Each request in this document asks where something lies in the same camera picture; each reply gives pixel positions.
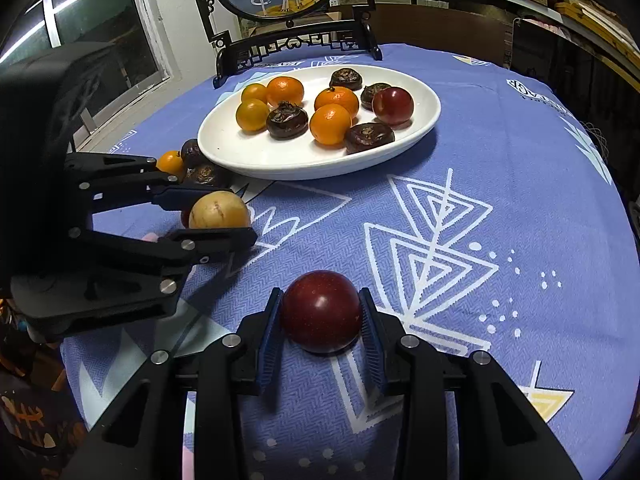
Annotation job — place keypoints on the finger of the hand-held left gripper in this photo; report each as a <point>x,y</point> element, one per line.
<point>215,242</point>
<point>175,194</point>

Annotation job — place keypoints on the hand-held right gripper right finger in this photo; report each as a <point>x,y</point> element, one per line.
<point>372,347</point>

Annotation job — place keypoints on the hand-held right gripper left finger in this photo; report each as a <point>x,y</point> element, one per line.
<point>272,342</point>

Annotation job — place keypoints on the red plum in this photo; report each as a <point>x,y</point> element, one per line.
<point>392,105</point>
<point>321,317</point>
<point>185,217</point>

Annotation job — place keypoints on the orange tangerine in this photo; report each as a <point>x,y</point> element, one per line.
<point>254,92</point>
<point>251,115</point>
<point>330,125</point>
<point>336,101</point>
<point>171,162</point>
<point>285,91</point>

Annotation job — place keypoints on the pale yellow round fruit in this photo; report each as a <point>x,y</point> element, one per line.
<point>219,210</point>

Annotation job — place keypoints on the white plate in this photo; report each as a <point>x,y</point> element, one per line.
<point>250,152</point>

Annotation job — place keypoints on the window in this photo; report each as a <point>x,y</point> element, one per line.
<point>100,25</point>

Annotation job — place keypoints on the blue printed tablecloth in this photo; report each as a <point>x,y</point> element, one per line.
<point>500,185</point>

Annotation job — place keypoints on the dark orange-printed clothing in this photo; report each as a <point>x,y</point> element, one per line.
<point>30,410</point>

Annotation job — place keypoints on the brown cardboard box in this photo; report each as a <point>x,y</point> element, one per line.
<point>440,30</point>

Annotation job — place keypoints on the black panel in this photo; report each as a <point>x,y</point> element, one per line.
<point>560,60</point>

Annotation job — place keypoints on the white metal shelf rack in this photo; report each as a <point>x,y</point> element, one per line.
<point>597,50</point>

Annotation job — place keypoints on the stack of yellow flat boxes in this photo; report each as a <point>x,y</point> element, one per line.
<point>590,12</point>

